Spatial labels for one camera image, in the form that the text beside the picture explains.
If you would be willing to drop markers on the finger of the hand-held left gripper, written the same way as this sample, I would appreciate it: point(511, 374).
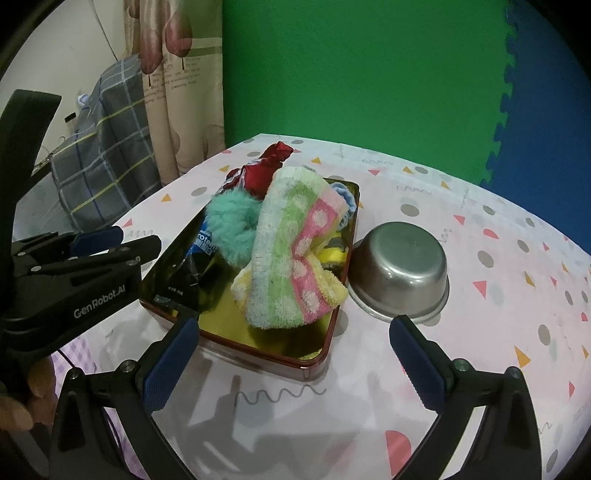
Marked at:
point(99, 240)
point(138, 254)

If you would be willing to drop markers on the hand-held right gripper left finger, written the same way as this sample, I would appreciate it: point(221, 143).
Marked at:
point(171, 369)

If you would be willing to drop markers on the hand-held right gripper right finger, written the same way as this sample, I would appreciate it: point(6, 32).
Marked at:
point(415, 364)

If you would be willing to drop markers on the black snack packet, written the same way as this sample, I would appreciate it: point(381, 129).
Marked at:
point(198, 263)

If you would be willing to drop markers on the gold tin box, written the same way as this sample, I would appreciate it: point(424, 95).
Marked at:
point(231, 332)

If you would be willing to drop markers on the green fluffy scrunchie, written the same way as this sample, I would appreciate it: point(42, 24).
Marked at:
point(231, 221)

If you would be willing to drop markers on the red satin pouch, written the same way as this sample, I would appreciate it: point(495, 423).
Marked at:
point(261, 175)

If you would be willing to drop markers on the pastel dotted fluffy towel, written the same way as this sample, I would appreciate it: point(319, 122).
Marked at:
point(286, 258)

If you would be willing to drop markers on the light blue sock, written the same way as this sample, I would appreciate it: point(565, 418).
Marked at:
point(344, 191)

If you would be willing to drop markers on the person's left hand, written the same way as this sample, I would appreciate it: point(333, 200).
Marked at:
point(41, 383)

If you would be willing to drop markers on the purple checked cloth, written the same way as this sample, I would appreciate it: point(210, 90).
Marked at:
point(92, 350)

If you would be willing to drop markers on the grey plaid cloth cover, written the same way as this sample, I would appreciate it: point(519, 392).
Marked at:
point(111, 161)

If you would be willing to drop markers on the steel bowl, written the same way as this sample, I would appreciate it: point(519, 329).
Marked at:
point(397, 263)

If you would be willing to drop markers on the pink patterned tablecloth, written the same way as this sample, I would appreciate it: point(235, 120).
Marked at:
point(485, 277)

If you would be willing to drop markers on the small white blue object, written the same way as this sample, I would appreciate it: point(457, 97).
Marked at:
point(83, 100)

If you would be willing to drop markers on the beige printed curtain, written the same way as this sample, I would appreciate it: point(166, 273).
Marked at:
point(184, 92)

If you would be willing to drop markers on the green foam mat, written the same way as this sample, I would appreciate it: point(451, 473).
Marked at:
point(346, 69)

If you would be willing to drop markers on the blue foam mat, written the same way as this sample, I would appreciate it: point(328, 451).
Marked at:
point(554, 115)

